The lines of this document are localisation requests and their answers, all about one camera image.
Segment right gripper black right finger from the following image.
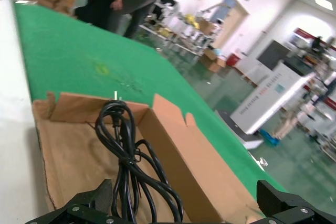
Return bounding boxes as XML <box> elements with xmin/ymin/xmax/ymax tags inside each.
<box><xmin>256</xmin><ymin>179</ymin><xmax>336</xmax><ymax>224</ymax></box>

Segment person in white shirt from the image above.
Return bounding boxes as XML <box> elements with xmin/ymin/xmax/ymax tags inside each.
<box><xmin>107</xmin><ymin>0</ymin><xmax>166</xmax><ymax>40</ymax></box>

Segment black power cord bundle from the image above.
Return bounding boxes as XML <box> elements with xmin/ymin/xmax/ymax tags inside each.
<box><xmin>94</xmin><ymin>91</ymin><xmax>184</xmax><ymax>224</ymax></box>

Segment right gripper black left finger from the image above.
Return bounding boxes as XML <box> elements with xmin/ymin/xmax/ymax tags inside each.
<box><xmin>26</xmin><ymin>178</ymin><xmax>113</xmax><ymax>224</ymax></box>

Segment metal tube rack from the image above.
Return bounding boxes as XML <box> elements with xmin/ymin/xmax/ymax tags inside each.
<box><xmin>139</xmin><ymin>11</ymin><xmax>211</xmax><ymax>63</ymax></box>

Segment red framed wall board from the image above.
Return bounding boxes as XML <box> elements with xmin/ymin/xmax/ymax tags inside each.
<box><xmin>290</xmin><ymin>27</ymin><xmax>320</xmax><ymax>51</ymax></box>

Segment open brown cardboard box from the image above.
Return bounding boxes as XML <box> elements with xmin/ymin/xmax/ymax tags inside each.
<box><xmin>31</xmin><ymin>91</ymin><xmax>266</xmax><ymax>224</ymax></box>

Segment white pedestal robot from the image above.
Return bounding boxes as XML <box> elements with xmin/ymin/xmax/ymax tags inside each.
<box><xmin>215</xmin><ymin>61</ymin><xmax>316</xmax><ymax>151</ymax></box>

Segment black panel on stand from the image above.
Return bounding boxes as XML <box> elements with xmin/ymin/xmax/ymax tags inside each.
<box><xmin>257</xmin><ymin>39</ymin><xmax>308</xmax><ymax>75</ymax></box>

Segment red bin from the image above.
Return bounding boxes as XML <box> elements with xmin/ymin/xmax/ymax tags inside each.
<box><xmin>226</xmin><ymin>52</ymin><xmax>241</xmax><ymax>67</ymax></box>

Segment beige door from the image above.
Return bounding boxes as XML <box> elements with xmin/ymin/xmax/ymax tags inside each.
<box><xmin>211</xmin><ymin>0</ymin><xmax>249</xmax><ymax>51</ymax></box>

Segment open carton on floor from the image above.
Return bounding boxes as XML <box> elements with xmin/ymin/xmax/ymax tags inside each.
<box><xmin>199</xmin><ymin>49</ymin><xmax>226</xmax><ymax>73</ymax></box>

